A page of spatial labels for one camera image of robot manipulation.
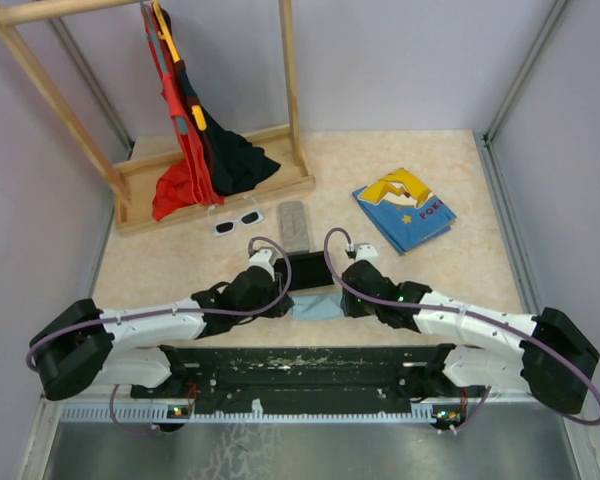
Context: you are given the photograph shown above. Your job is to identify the blue yellow folded cloth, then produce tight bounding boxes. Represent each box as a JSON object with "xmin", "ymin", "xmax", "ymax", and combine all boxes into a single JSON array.
[{"xmin": 352, "ymin": 168, "xmax": 456, "ymax": 255}]

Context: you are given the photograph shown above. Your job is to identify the red garment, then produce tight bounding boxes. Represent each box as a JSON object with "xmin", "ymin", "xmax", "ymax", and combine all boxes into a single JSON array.
[{"xmin": 140, "ymin": 4, "xmax": 226, "ymax": 207}]

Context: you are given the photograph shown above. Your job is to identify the grey red clothes hanger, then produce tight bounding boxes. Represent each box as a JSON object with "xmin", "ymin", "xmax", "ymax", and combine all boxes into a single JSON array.
[{"xmin": 140, "ymin": 1, "xmax": 189, "ymax": 136}]

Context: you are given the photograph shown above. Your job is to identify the wooden clothes rack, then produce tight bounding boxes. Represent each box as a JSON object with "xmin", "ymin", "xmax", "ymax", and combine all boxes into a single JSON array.
[{"xmin": 0, "ymin": 1, "xmax": 315, "ymax": 235}]

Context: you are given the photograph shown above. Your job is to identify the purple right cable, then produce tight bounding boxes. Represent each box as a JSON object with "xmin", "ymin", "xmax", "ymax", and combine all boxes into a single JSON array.
[{"xmin": 323, "ymin": 228, "xmax": 600, "ymax": 435}]

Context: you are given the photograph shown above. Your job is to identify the grey glasses case green lining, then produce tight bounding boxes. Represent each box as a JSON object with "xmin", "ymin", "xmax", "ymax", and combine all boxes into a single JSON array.
[{"xmin": 278, "ymin": 201, "xmax": 311, "ymax": 254}]

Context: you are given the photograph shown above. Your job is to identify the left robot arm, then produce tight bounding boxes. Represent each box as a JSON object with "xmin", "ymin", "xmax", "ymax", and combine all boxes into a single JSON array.
[{"xmin": 26, "ymin": 266, "xmax": 293, "ymax": 401}]

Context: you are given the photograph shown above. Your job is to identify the yellow clothes hanger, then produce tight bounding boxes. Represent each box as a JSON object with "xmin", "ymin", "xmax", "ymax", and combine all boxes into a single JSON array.
[{"xmin": 152, "ymin": 0, "xmax": 207, "ymax": 131}]

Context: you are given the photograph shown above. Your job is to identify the black hanging garment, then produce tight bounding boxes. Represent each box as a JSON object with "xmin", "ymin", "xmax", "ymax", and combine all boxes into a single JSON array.
[{"xmin": 178, "ymin": 69, "xmax": 283, "ymax": 197}]

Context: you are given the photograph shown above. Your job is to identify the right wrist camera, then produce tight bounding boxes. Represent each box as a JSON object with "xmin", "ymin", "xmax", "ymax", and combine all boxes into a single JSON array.
[{"xmin": 348, "ymin": 243, "xmax": 379, "ymax": 265}]

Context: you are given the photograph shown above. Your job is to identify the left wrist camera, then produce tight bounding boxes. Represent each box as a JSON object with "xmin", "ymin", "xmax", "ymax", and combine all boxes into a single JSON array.
[{"xmin": 248, "ymin": 248, "xmax": 275, "ymax": 278}]

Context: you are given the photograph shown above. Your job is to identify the light blue lens cloth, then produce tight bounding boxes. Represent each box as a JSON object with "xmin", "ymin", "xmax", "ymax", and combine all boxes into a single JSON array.
[{"xmin": 291, "ymin": 293, "xmax": 343, "ymax": 321}]

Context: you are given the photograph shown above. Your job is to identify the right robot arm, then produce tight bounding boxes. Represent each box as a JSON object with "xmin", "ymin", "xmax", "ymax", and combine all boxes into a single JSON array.
[{"xmin": 341, "ymin": 260, "xmax": 600, "ymax": 415}]

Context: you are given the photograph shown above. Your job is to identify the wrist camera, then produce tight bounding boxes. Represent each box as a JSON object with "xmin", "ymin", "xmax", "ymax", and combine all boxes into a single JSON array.
[
  {"xmin": 348, "ymin": 243, "xmax": 379, "ymax": 265},
  {"xmin": 248, "ymin": 248, "xmax": 275, "ymax": 278}
]

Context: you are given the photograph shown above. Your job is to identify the white sunglasses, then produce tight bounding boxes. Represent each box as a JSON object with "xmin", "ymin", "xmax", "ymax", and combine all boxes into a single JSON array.
[{"xmin": 212, "ymin": 194, "xmax": 264, "ymax": 237}]

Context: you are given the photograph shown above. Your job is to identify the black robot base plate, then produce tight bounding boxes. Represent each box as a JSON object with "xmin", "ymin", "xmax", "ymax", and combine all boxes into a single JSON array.
[{"xmin": 131, "ymin": 344, "xmax": 485, "ymax": 415}]

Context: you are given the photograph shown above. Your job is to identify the black glasses case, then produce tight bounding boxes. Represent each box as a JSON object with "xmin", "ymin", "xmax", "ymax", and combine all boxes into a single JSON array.
[{"xmin": 289, "ymin": 251, "xmax": 334, "ymax": 292}]

